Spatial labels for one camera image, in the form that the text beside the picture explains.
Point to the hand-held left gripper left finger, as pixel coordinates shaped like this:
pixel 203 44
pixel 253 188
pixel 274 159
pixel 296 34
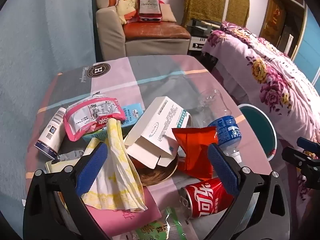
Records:
pixel 92 165

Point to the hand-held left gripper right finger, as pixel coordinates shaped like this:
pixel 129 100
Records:
pixel 222 167

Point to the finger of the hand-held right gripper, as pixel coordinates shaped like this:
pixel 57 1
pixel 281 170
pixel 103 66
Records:
pixel 307 166
pixel 310 145

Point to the white paper napkin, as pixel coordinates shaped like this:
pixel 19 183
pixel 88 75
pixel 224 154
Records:
pixel 117 170

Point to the red snack packet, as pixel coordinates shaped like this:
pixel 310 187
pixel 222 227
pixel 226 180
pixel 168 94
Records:
pixel 195 150

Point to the red soda can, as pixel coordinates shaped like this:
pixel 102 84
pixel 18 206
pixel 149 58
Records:
pixel 207 197

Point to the clear bottle with blue label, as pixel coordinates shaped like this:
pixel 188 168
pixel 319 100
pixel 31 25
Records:
pixel 226 130

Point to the white tube bottle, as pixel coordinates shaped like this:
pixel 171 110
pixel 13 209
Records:
pixel 51 135

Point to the teal trash bin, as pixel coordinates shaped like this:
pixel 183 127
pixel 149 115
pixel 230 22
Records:
pixel 260 127

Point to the light blue milk carton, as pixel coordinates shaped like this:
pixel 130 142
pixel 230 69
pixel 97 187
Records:
pixel 133 115

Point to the white cardboard box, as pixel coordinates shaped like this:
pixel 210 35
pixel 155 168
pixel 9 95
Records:
pixel 155 127

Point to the crumpled grey foil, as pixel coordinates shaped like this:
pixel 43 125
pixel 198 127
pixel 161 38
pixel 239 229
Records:
pixel 70 155

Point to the pink snack packet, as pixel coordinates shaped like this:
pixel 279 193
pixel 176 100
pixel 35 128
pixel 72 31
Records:
pixel 85 120

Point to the pink booklet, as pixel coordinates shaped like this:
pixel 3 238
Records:
pixel 135 220

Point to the pink floral bed blanket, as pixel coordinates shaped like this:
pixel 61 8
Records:
pixel 270 80

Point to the green and white packet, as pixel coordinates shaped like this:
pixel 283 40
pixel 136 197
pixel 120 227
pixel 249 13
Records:
pixel 160 227

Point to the blue wardrobe door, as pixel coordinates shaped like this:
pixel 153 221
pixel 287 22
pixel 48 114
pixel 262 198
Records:
pixel 310 42

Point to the brown wooden door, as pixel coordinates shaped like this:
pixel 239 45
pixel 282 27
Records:
pixel 275 22

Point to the black stereo unit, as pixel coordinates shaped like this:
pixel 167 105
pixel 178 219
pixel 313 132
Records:
pixel 200 38

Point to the beige and orange sofa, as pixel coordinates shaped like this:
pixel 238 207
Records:
pixel 150 45

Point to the pale yellow cushion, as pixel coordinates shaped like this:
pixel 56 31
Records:
pixel 126 6

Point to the beige pillow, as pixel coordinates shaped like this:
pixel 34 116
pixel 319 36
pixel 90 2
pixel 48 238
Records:
pixel 168 13

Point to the gold patterned cloth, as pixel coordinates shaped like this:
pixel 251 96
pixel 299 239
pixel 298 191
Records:
pixel 205 2

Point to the red Hennessy bag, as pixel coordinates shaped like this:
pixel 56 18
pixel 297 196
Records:
pixel 149 7

